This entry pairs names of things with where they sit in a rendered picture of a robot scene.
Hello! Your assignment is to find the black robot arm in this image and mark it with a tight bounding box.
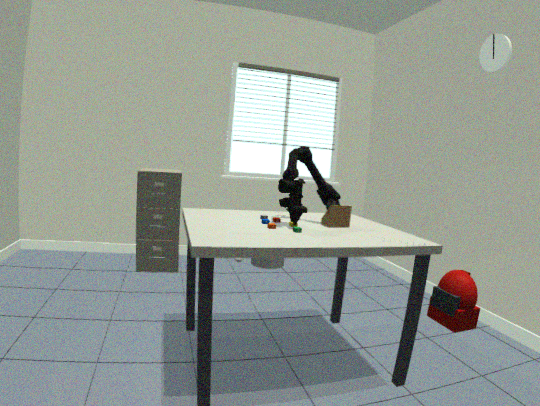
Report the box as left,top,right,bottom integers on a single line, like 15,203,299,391
278,146,340,210

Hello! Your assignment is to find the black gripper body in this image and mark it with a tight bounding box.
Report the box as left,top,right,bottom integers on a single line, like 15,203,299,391
284,193,307,213

